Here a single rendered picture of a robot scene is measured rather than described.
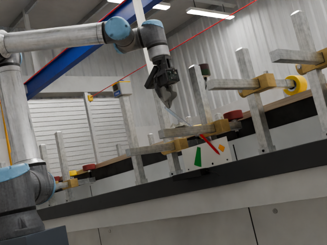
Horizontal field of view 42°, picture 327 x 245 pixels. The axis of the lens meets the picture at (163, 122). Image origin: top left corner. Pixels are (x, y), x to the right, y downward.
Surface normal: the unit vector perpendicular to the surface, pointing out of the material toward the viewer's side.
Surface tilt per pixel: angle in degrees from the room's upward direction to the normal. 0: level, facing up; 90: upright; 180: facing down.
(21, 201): 90
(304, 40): 90
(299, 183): 90
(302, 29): 90
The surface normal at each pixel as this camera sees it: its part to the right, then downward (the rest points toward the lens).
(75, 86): 0.62, -0.25
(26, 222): 0.49, -0.57
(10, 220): -0.06, -0.48
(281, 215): -0.75, 0.06
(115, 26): -0.07, -0.13
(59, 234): 0.92, -0.26
